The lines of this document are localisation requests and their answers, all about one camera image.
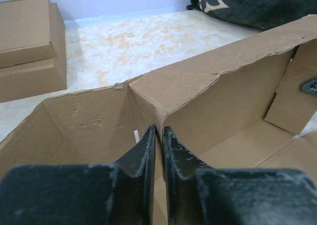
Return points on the small folded cardboard box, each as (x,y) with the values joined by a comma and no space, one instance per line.
(28,32)

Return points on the large folded cardboard box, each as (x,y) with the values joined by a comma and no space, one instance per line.
(40,77)

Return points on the brown cardboard box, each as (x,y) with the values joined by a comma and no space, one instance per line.
(236,107)

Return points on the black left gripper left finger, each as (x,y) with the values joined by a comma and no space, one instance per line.
(121,193)

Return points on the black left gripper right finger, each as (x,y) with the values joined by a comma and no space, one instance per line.
(198,194)

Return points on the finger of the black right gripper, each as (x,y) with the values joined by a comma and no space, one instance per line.
(309,87)

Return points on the black floral plush pillow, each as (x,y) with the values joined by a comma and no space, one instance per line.
(262,14)

